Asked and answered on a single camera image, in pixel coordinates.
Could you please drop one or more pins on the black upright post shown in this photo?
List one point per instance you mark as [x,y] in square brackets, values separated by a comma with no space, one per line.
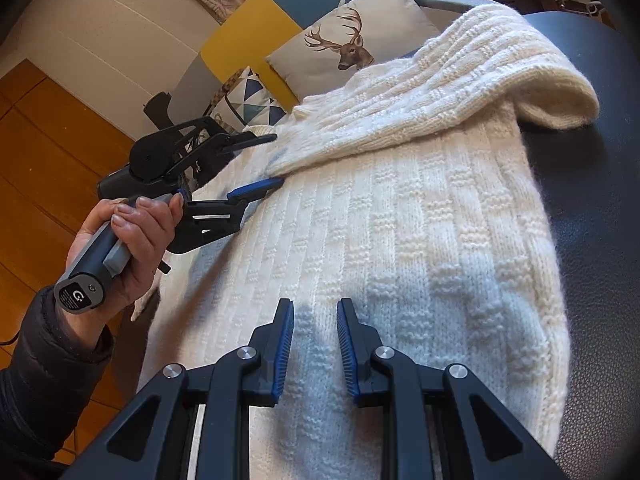
[159,110]

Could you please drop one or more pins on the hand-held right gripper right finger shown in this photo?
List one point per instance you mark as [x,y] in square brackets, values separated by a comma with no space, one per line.
[346,355]

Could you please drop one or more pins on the geometric print cushion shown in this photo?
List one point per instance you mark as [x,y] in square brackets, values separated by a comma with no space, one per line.
[250,97]

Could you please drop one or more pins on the white knit sweater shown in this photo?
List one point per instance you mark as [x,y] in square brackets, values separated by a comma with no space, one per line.
[400,220]

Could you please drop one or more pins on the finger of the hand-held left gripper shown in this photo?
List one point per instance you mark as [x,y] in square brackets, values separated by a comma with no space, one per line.
[245,141]
[255,187]

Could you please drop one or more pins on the deer print cushion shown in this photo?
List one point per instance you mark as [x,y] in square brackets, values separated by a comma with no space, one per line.
[350,35]

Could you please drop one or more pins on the person's left hand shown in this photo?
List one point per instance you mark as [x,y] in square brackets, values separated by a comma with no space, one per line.
[145,240]

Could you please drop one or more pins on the yellow blue grey armchair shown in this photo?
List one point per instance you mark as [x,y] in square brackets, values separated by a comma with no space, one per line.
[250,25]

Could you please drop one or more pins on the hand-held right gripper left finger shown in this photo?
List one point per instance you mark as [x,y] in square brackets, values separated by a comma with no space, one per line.
[285,355]

